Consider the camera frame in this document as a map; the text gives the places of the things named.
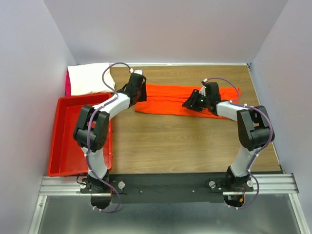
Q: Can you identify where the orange t-shirt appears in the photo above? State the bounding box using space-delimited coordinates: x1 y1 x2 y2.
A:
134 83 242 119

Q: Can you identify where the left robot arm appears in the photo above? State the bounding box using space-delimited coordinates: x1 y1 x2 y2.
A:
73 70 147 193

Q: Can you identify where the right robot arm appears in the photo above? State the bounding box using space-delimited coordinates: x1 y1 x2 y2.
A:
182 80 275 190

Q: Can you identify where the folded white t-shirt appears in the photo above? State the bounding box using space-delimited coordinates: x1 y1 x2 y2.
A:
67 63 113 96

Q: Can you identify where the folded pink t-shirt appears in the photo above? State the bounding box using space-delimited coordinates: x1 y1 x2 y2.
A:
65 71 71 97

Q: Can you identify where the red plastic bin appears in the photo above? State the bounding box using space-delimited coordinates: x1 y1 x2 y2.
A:
47 93 112 177

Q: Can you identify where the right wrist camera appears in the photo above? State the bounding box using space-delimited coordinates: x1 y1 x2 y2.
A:
199 78 208 96

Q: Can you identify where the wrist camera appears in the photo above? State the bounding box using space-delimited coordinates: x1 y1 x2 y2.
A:
199 78 208 96
129 68 143 75

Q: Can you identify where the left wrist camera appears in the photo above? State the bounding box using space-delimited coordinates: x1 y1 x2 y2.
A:
129 68 143 75

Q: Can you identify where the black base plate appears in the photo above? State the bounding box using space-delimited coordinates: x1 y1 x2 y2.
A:
82 173 254 204

